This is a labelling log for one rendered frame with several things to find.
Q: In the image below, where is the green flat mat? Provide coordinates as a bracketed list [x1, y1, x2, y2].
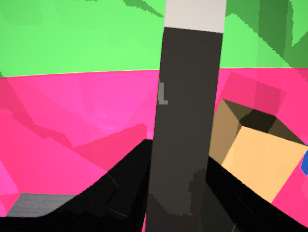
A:
[0, 0, 308, 77]

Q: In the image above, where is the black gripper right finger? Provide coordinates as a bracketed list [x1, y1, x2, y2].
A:
[196, 156, 308, 232]

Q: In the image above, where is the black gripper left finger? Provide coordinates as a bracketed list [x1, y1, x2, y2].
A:
[0, 139, 153, 232]

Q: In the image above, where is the blue flat bar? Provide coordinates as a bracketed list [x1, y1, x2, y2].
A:
[300, 148, 308, 177]

